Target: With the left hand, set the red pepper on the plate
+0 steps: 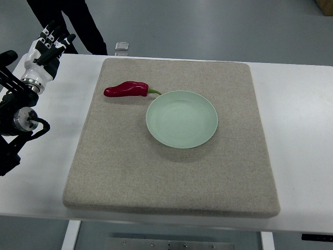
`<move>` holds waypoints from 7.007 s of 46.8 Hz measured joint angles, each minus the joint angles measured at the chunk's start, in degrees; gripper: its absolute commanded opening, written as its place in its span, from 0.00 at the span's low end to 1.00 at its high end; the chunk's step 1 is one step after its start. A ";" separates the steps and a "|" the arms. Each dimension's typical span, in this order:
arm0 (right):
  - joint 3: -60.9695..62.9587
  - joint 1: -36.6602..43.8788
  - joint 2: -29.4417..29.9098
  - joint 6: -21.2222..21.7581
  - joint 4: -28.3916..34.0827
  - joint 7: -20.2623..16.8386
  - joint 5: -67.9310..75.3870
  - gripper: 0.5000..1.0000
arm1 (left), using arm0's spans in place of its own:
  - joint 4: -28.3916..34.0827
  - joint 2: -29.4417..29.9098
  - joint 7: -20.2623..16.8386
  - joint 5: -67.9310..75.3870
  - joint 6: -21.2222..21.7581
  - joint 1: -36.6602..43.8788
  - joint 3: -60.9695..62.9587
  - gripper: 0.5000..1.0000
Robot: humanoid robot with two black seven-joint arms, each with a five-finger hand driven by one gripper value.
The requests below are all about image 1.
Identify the red pepper green stem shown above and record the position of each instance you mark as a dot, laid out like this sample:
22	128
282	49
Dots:
130	88

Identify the light green plate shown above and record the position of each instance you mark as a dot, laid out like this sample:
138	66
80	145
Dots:
181	119

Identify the black table control panel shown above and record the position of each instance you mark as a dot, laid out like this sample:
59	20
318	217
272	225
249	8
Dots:
317	237

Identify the grey metal base plate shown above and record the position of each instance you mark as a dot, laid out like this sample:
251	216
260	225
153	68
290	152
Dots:
138	243

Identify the white right table leg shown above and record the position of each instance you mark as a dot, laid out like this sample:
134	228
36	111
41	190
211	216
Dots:
267	241

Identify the white left table leg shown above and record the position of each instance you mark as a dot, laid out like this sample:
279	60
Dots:
71	235

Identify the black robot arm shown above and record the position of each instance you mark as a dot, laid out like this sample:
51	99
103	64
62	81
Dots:
19	122

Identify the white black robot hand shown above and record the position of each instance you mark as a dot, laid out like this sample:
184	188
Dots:
43	58

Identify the person in black trousers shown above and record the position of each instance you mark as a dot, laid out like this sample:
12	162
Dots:
80	18

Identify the brown cardboard box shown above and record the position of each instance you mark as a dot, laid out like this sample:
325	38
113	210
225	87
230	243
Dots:
326	6

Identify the white table leg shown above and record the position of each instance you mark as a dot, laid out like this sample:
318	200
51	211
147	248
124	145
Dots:
267	241
71	235

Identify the beige felt mat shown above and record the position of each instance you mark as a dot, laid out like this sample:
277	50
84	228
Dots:
119	166

